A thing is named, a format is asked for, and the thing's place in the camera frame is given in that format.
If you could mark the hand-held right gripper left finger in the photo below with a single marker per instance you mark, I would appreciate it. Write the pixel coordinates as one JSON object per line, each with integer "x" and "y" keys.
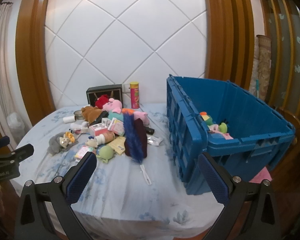
{"x": 81, "y": 177}

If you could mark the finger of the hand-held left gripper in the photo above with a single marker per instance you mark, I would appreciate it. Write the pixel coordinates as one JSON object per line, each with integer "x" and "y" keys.
{"x": 23, "y": 151}
{"x": 1, "y": 142}

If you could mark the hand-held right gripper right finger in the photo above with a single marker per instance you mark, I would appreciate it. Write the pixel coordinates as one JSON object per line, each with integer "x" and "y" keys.
{"x": 213, "y": 180}

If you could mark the white plush duck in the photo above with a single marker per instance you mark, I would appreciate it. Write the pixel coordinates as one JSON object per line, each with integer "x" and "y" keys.
{"x": 64, "y": 142}

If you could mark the white plastic bottle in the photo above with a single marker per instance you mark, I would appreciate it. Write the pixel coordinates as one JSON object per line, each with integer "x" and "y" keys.
{"x": 105, "y": 138}

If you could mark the blue feather duster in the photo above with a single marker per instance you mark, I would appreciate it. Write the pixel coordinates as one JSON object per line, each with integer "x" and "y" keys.
{"x": 132, "y": 140}

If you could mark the dark maroon cloth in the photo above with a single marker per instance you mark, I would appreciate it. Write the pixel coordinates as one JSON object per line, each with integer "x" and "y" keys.
{"x": 141, "y": 135}

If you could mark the blue plastic crate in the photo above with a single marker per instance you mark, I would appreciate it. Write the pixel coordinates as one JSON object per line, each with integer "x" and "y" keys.
{"x": 240, "y": 110}

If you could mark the white plastic bag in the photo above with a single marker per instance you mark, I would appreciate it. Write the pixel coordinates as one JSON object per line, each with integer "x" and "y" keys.
{"x": 15, "y": 125}

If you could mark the pink yellow packet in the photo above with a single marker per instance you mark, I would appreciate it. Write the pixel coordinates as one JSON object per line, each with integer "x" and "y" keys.
{"x": 81, "y": 153}

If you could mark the grey plush toy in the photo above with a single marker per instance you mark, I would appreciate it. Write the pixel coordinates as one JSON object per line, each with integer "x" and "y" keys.
{"x": 55, "y": 143}

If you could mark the small cream plush toy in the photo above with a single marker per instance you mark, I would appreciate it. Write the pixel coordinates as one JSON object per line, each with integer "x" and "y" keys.
{"x": 91, "y": 143}

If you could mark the pink white toothpaste box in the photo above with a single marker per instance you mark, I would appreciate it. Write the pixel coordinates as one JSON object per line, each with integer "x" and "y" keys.
{"x": 82, "y": 130}

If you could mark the pink mat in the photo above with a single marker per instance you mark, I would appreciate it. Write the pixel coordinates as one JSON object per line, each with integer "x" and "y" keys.
{"x": 261, "y": 175}

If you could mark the tan cardboard box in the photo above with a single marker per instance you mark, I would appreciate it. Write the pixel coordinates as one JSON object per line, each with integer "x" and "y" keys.
{"x": 117, "y": 145}

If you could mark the pink tissue pack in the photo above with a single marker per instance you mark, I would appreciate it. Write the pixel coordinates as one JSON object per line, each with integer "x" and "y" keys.
{"x": 98, "y": 130}

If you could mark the small green plush toy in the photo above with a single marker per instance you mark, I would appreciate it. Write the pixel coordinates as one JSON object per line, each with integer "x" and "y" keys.
{"x": 222, "y": 127}

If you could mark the blue floral bedsheet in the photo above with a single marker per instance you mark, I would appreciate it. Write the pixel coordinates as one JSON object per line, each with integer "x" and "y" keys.
{"x": 130, "y": 200}

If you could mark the white paper roll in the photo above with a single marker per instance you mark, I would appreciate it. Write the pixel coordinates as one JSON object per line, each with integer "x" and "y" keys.
{"x": 68, "y": 119}

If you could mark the small white barcode box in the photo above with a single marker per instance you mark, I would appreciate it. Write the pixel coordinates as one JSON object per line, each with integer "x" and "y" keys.
{"x": 106, "y": 122}

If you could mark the green orange plush toy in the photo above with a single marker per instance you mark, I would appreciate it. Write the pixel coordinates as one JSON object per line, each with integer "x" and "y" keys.
{"x": 205, "y": 118}

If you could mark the round metal tin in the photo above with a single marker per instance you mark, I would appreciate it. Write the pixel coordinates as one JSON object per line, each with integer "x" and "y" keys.
{"x": 78, "y": 115}

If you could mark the brown bear plush toy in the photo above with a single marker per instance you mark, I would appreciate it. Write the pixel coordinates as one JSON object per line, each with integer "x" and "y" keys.
{"x": 90, "y": 113}

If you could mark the silver foil packet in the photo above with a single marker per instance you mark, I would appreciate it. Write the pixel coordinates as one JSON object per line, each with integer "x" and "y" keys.
{"x": 153, "y": 140}

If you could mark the white curtain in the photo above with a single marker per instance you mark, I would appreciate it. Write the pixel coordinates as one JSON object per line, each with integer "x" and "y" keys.
{"x": 0, "y": 67}

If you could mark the red plush toy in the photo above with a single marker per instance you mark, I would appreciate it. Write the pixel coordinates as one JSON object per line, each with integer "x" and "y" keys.
{"x": 101, "y": 102}

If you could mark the pink pig plush toy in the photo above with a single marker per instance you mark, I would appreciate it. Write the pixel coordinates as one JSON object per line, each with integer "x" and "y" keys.
{"x": 113, "y": 106}

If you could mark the black box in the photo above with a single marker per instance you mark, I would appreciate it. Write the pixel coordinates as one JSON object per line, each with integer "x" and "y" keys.
{"x": 107, "y": 91}

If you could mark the pink yellow chips can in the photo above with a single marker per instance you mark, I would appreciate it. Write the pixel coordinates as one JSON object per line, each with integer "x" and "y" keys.
{"x": 135, "y": 97}

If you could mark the wooden chair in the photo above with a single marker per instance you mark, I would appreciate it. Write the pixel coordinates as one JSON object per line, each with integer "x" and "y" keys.
{"x": 295, "y": 122}

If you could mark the rolled patterned rug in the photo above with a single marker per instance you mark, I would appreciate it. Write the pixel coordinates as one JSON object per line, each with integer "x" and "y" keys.
{"x": 262, "y": 67}

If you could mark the white padded headboard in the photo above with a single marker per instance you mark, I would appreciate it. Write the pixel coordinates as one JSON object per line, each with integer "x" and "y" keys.
{"x": 127, "y": 42}

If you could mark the wooden wardrobe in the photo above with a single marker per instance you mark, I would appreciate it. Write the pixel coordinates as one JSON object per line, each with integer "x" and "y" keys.
{"x": 285, "y": 55}

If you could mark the white wall socket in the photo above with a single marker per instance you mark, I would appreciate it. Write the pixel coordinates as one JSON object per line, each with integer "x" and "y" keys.
{"x": 126, "y": 88}

